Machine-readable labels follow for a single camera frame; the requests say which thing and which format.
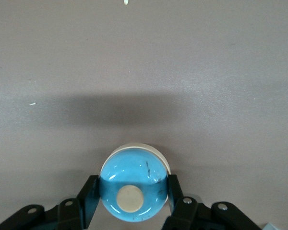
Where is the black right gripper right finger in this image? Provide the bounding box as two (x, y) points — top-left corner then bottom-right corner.
(162, 174), (262, 230)

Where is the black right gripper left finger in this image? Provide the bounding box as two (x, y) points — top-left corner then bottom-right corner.
(0, 174), (100, 230)

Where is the blue dome call bell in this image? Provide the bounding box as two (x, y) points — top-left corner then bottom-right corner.
(100, 142), (171, 222)

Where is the brown table cover mat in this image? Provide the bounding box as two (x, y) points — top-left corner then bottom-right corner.
(0, 0), (288, 230)

